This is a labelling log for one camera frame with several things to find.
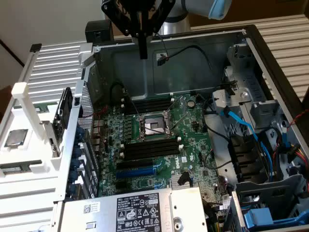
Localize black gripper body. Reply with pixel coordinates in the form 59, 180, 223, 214
101, 0, 176, 37

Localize RAM slot white latches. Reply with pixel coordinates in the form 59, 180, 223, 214
121, 98, 175, 109
120, 144, 184, 162
121, 106, 173, 116
120, 136, 182, 153

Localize black box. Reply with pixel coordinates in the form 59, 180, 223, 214
84, 20, 114, 46

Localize open grey PC case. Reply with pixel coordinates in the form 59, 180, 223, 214
53, 24, 309, 232

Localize silver socket locking lever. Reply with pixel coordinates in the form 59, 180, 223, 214
123, 88, 142, 119
142, 127, 175, 136

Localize CPU socket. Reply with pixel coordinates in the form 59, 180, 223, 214
136, 110, 176, 142

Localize black graphics card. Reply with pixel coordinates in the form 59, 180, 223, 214
40, 86, 74, 159

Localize grey metal disk bay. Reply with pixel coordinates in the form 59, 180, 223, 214
212, 43, 287, 136

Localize green Dell motherboard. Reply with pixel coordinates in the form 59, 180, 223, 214
92, 93, 233, 232

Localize blue expansion slot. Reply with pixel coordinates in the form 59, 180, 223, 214
115, 162, 163, 179

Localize brown cardboard box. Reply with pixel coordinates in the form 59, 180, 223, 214
189, 0, 309, 28

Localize silver finned heatsink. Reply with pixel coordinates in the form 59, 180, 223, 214
170, 172, 192, 189

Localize black plastic card guide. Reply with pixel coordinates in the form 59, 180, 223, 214
228, 135, 270, 184

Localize white plastic parts rack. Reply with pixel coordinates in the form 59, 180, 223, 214
0, 82, 74, 181

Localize silver CPU chip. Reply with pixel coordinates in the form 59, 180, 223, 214
4, 129, 29, 147

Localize silver power supply with label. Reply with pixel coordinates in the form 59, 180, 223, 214
56, 187, 209, 232

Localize grey metal drive cage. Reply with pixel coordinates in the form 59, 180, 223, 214
231, 174, 309, 232

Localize blue plastic drive caddy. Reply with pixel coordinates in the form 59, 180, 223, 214
243, 207, 309, 229

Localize black wire loop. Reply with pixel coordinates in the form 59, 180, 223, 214
110, 82, 127, 107

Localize red black twisted wire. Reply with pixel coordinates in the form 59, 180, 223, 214
79, 105, 109, 119
288, 115, 309, 127

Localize thick black wire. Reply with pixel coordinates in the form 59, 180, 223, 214
202, 95, 231, 143

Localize light blue SATA wire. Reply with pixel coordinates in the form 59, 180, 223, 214
281, 127, 294, 158
221, 106, 275, 181

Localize thin black wire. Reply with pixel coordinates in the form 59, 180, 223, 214
204, 148, 234, 170

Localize red yellow power wires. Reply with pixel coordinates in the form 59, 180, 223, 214
291, 142, 309, 166

